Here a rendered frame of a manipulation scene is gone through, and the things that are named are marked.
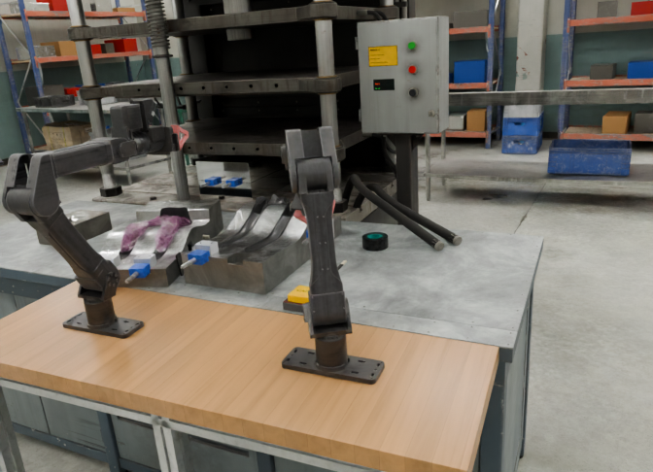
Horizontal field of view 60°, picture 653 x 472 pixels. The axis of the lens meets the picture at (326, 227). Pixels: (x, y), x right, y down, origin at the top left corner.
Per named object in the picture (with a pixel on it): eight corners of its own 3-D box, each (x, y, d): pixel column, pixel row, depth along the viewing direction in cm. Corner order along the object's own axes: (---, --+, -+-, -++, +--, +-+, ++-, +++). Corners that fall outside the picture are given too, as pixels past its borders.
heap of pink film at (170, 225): (170, 252, 165) (165, 226, 163) (113, 252, 168) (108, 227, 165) (200, 224, 189) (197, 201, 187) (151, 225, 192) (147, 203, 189)
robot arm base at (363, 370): (292, 317, 117) (276, 332, 111) (384, 329, 109) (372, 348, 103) (294, 350, 119) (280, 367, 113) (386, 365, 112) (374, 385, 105)
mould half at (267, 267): (265, 294, 146) (259, 246, 142) (185, 283, 157) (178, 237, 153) (341, 233, 189) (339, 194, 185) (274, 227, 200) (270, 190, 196)
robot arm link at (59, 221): (103, 274, 139) (19, 178, 116) (124, 276, 137) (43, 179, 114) (89, 294, 136) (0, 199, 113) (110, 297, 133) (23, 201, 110)
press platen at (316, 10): (340, 57, 193) (337, -2, 187) (70, 72, 247) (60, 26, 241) (411, 48, 263) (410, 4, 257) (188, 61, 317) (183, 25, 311)
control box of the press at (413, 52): (437, 393, 233) (435, 16, 187) (367, 380, 246) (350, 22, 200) (449, 365, 252) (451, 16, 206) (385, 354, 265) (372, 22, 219)
